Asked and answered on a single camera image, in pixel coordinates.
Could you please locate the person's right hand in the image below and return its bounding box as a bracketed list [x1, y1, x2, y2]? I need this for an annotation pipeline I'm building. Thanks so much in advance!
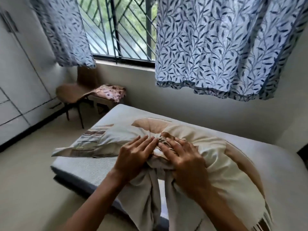
[158, 137, 212, 198]

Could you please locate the person's left forearm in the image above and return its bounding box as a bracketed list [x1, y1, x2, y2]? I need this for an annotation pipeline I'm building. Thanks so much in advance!
[59, 169, 132, 231]

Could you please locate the brown striped patchwork blanket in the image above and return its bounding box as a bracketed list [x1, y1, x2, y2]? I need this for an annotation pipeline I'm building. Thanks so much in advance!
[51, 117, 275, 231]

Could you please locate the wide blue leaf print curtain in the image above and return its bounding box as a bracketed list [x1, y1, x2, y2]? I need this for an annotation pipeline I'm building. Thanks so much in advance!
[155, 0, 308, 103]

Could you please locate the person's left hand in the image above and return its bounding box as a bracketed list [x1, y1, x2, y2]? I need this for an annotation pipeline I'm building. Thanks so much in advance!
[112, 135, 160, 185]

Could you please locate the narrow blue leaf print curtain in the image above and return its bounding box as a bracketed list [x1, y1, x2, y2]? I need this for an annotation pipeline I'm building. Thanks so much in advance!
[29, 0, 97, 69]

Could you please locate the black framed window with grille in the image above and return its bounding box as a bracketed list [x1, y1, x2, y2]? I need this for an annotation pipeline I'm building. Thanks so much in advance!
[77, 0, 159, 69]

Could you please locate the white textured mattress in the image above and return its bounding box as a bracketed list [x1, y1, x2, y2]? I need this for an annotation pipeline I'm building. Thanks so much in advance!
[50, 103, 308, 231]

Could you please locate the pink floral bed sheet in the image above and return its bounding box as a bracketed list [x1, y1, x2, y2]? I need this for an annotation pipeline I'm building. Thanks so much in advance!
[90, 83, 127, 103]

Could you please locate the brown chair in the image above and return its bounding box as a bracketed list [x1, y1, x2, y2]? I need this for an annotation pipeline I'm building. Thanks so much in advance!
[55, 65, 100, 130]

